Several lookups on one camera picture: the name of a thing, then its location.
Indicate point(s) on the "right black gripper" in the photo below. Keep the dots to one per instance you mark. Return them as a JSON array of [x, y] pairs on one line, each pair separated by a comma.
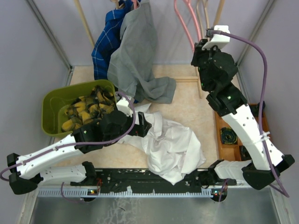
[[199, 52]]

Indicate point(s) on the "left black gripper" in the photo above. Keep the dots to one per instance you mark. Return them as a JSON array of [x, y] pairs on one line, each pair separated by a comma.
[[141, 129]]

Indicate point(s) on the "white shirt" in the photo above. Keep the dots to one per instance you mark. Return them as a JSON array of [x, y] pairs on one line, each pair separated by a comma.
[[172, 150]]

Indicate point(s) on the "yellow plaid flannel shirt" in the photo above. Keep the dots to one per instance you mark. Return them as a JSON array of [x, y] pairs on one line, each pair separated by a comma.
[[86, 109]]

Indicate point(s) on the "light wooden hanger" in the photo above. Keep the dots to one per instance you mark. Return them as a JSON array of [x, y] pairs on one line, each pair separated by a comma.
[[204, 4]]

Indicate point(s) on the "grey shirt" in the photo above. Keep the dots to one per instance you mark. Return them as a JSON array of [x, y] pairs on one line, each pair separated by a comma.
[[130, 67]]

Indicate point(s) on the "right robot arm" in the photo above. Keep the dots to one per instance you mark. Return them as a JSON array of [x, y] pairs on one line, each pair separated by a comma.
[[216, 70]]

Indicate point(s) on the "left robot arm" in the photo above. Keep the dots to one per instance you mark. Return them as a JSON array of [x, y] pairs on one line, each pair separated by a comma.
[[33, 170]]

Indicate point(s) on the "blue plaid hanging shirt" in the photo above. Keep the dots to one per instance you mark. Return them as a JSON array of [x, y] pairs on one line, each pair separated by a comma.
[[109, 40]]

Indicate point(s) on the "dark rolled cloth in tray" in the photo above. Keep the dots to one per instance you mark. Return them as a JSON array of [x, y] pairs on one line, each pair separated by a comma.
[[260, 106]]

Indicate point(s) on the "olive green plastic basket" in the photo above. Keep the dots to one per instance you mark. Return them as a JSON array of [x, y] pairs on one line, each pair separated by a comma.
[[56, 101]]

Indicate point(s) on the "wooden compartment tray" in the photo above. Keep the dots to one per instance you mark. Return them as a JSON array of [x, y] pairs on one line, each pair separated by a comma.
[[226, 152]]

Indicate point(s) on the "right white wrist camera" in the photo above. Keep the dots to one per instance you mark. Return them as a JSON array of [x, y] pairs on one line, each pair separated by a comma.
[[220, 41]]

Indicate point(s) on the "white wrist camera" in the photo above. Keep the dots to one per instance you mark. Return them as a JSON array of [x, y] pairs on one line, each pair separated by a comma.
[[220, 41], [123, 106]]

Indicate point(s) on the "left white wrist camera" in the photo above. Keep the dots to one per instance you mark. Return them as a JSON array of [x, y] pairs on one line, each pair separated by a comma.
[[123, 106]]

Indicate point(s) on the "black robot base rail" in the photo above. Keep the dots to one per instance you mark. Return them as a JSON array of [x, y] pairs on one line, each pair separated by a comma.
[[138, 183]]

